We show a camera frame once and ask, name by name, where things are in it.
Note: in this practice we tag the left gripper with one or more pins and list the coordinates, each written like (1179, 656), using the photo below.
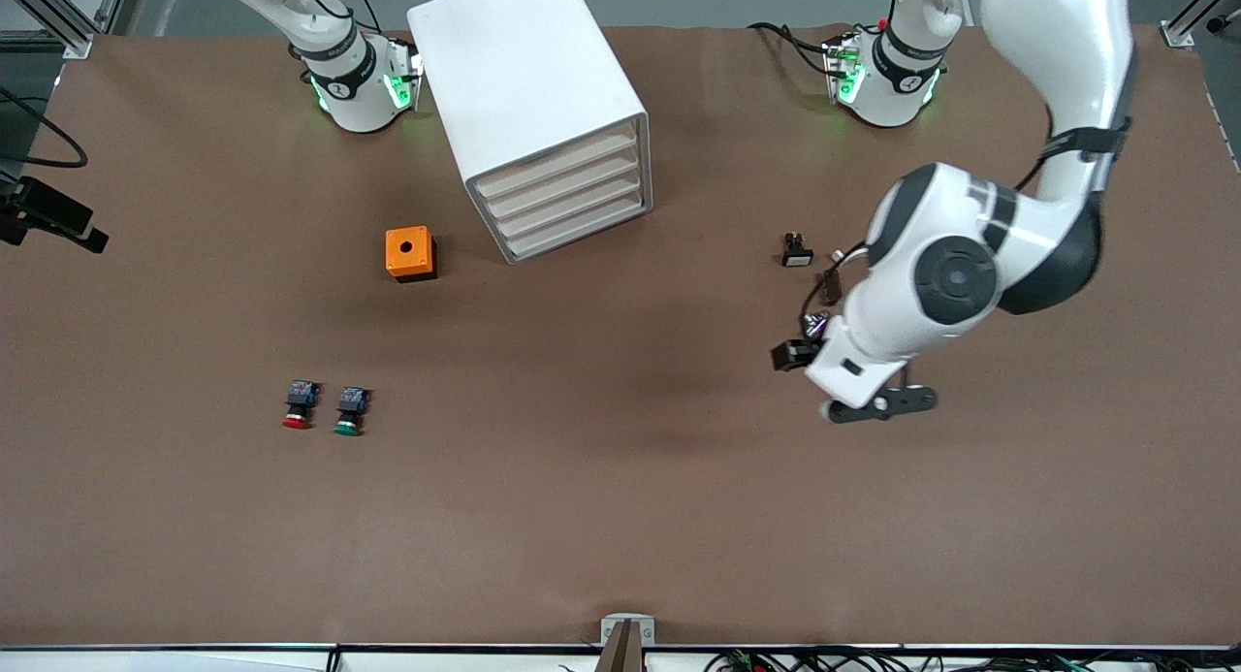
(792, 354)

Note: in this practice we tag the white plastic drawer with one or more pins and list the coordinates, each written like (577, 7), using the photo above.
(567, 184)
(557, 163)
(582, 224)
(574, 205)

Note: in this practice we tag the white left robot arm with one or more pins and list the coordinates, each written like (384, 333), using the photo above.
(955, 279)

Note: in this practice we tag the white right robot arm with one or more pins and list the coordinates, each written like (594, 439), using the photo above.
(354, 90)

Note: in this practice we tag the red push button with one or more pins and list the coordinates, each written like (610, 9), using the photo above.
(300, 405)

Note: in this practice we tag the green push button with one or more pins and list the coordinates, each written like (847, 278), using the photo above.
(350, 412)

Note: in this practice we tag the white drawer cabinet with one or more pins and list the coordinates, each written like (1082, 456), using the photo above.
(524, 71)

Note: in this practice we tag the brown terminal block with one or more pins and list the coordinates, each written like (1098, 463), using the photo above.
(829, 289)

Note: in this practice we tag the brown table cover mat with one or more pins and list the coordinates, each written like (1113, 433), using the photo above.
(620, 507)

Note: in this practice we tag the black white rectangular switch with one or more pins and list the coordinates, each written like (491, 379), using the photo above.
(797, 252)

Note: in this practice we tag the white curved plastic bracket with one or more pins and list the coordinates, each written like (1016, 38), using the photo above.
(848, 256)

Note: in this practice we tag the aluminium frame profile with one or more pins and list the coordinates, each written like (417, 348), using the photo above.
(58, 17)
(1197, 17)

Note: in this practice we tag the grey metal edge bracket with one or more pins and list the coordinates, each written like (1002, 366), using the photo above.
(616, 628)

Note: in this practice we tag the orange button enclosure box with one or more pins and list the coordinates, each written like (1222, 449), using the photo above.
(407, 250)

